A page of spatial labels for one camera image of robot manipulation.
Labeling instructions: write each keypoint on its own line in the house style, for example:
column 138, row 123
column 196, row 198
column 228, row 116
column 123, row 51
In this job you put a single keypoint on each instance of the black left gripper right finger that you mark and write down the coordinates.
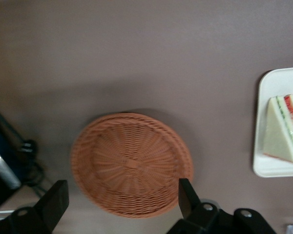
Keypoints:
column 190, row 212

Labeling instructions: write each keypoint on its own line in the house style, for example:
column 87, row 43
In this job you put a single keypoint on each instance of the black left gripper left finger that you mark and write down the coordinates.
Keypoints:
column 51, row 207

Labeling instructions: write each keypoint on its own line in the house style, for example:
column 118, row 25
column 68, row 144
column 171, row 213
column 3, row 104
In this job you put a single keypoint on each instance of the triangular sandwich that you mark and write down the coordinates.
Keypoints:
column 276, row 136

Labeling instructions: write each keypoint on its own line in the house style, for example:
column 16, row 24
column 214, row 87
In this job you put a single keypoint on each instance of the black control box yellow panel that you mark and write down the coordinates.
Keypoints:
column 0, row 146

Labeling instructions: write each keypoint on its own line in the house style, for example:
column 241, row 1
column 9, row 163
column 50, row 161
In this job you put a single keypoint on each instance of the brown round wicker basket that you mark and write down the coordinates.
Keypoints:
column 131, row 163

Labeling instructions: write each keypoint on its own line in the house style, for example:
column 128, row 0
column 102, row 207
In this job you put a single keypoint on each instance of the beige rectangular tray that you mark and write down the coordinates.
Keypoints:
column 261, row 146

